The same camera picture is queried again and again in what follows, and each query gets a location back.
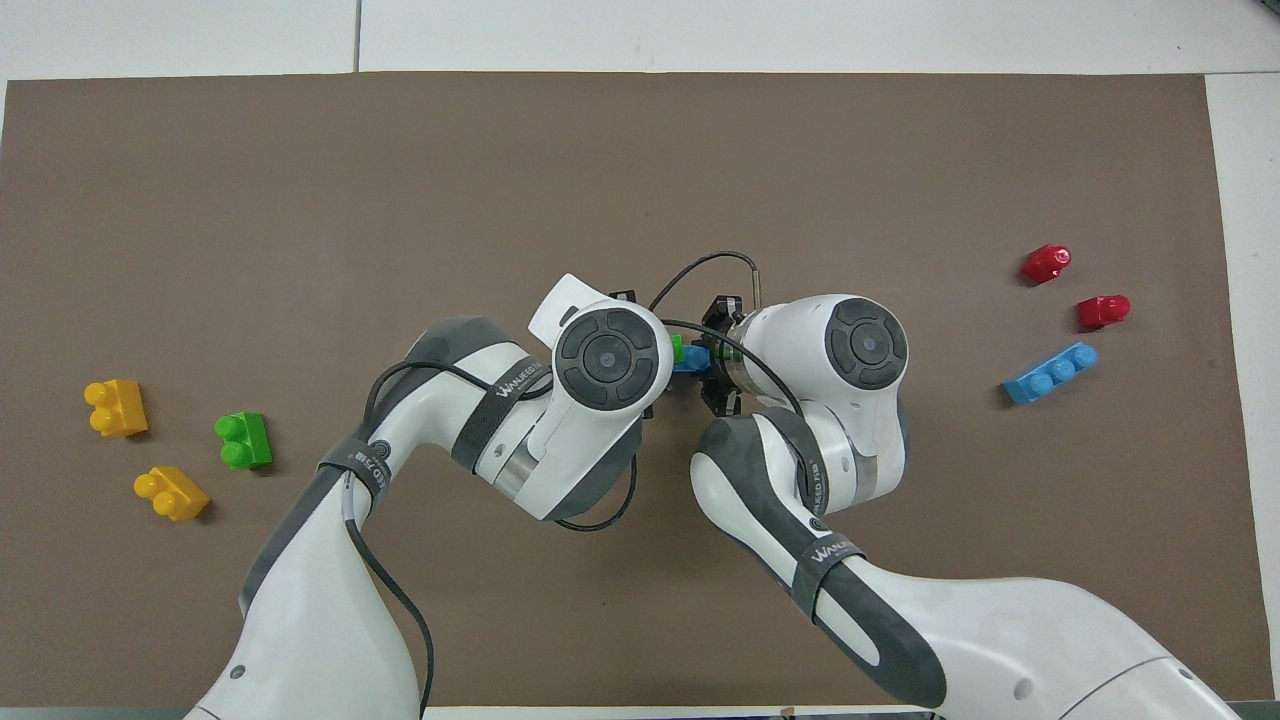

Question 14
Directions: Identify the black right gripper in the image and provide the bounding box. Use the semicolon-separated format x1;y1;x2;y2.
702;294;746;417

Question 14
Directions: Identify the brown table mat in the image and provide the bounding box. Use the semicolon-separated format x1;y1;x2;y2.
0;72;1276;709

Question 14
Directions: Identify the red one-stud toy brick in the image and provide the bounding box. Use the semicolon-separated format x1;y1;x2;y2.
1077;294;1132;330
1020;244;1073;286

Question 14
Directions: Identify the yellow two-stud toy brick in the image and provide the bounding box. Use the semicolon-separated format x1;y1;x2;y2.
133;466;211;522
84;379;149;438

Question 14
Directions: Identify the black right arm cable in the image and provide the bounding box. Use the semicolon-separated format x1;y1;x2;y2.
648;251;813;421

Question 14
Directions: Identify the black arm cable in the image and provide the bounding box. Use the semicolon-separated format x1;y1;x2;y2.
343;358;641;719
648;251;813;421

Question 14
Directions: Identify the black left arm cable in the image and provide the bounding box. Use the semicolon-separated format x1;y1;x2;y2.
343;358;641;719

